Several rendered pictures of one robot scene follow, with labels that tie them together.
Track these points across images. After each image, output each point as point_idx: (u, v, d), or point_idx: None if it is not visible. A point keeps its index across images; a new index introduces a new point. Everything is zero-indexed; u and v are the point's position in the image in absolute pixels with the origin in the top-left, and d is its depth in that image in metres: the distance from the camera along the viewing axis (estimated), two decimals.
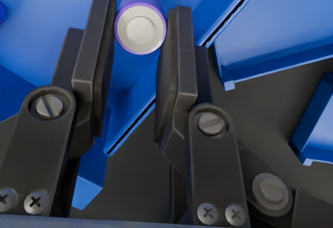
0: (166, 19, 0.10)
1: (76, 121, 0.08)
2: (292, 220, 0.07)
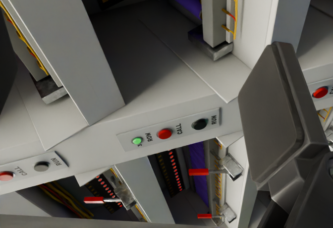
0: None
1: None
2: None
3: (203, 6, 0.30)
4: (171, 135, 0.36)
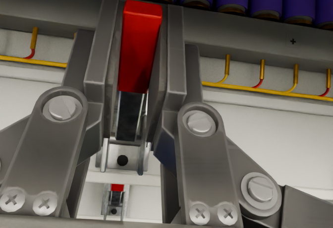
0: None
1: (88, 123, 0.08)
2: (282, 218, 0.07)
3: None
4: None
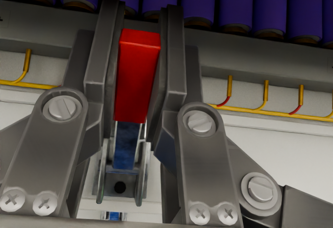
0: None
1: (88, 123, 0.08)
2: (282, 218, 0.07)
3: None
4: None
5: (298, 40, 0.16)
